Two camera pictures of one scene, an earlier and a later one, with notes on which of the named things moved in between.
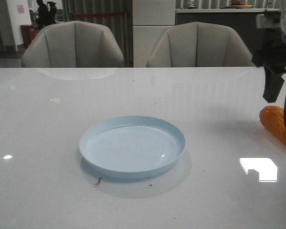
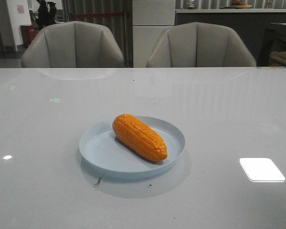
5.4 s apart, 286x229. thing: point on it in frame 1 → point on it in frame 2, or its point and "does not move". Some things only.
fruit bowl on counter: x=238 y=4 does not move
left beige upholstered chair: x=73 y=44 does not move
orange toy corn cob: x=273 y=118 → x=139 y=136
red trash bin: x=28 y=32 does not move
